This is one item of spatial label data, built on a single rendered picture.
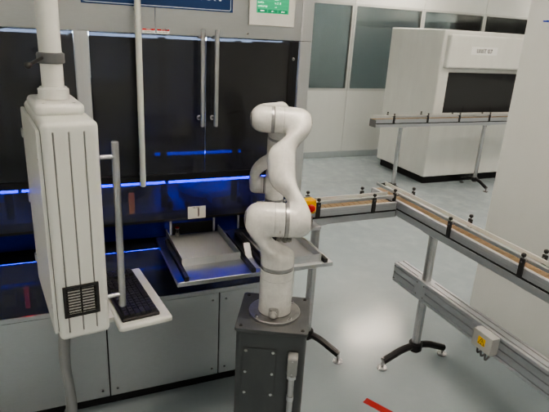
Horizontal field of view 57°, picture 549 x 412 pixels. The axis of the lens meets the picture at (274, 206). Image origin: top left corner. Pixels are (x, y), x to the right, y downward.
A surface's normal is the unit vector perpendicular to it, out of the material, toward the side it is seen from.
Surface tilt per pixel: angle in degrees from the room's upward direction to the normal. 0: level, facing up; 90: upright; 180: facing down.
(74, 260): 90
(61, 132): 90
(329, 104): 90
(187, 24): 90
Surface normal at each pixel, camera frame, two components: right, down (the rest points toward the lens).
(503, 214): -0.92, 0.08
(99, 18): 0.38, 0.33
